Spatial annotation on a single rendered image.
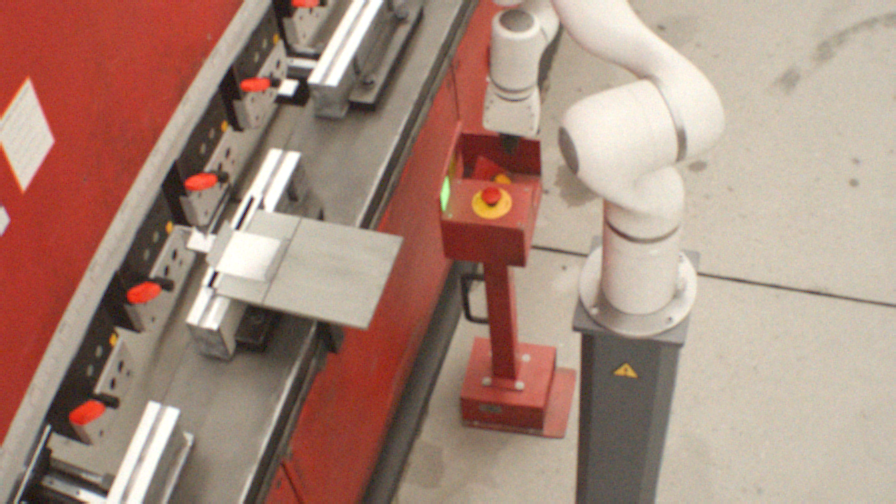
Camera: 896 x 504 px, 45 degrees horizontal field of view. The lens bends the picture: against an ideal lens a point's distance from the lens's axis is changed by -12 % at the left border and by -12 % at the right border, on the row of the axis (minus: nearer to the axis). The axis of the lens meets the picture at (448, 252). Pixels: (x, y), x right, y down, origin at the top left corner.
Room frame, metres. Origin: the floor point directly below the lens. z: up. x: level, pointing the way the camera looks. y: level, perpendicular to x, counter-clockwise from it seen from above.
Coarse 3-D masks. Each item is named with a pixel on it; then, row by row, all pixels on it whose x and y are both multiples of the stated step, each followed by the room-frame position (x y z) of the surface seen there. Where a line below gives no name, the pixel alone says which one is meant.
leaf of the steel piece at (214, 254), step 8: (224, 224) 1.29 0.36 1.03; (224, 232) 1.28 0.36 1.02; (232, 232) 1.29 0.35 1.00; (216, 240) 1.26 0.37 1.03; (224, 240) 1.27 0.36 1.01; (216, 248) 1.25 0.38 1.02; (224, 248) 1.26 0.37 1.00; (208, 256) 1.23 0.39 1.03; (216, 256) 1.24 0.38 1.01; (216, 264) 1.22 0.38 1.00
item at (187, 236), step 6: (180, 228) 1.31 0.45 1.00; (180, 234) 1.30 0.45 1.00; (186, 234) 1.30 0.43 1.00; (192, 234) 1.29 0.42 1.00; (198, 234) 1.29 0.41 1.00; (186, 240) 1.28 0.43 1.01; (192, 240) 1.28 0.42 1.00; (198, 240) 1.28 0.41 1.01; (210, 240) 1.28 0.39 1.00; (186, 246) 1.27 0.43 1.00; (192, 246) 1.27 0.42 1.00; (198, 246) 1.27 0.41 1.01; (204, 246) 1.26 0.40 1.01; (210, 246) 1.26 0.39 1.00; (204, 252) 1.26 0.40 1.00
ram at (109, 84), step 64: (0, 0) 0.96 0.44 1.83; (64, 0) 1.05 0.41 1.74; (128, 0) 1.16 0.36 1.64; (192, 0) 1.28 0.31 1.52; (0, 64) 0.93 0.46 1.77; (64, 64) 1.02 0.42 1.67; (128, 64) 1.12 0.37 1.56; (192, 64) 1.25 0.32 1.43; (64, 128) 0.98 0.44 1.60; (128, 128) 1.08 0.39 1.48; (0, 192) 0.85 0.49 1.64; (64, 192) 0.94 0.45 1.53; (128, 192) 1.04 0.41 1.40; (0, 256) 0.81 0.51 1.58; (64, 256) 0.90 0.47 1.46; (0, 320) 0.77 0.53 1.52; (0, 384) 0.72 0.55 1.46; (0, 448) 0.66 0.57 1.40
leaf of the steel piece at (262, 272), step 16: (240, 240) 1.27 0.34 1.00; (256, 240) 1.26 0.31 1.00; (272, 240) 1.26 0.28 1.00; (224, 256) 1.24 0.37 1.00; (240, 256) 1.23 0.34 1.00; (256, 256) 1.23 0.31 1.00; (272, 256) 1.23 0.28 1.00; (224, 272) 1.21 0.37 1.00; (240, 272) 1.20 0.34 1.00; (256, 272) 1.20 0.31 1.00; (272, 272) 1.19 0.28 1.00
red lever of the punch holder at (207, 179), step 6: (204, 174) 1.16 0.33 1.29; (210, 174) 1.18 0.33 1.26; (216, 174) 1.18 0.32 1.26; (222, 174) 1.18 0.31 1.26; (228, 174) 1.18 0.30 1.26; (192, 180) 1.13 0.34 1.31; (198, 180) 1.13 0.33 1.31; (204, 180) 1.14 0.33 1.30; (210, 180) 1.15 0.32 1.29; (216, 180) 1.16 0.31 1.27; (222, 180) 1.17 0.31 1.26; (228, 180) 1.18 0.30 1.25; (186, 186) 1.12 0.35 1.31; (192, 186) 1.12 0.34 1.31; (198, 186) 1.12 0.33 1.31; (204, 186) 1.13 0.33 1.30; (210, 186) 1.14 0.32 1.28
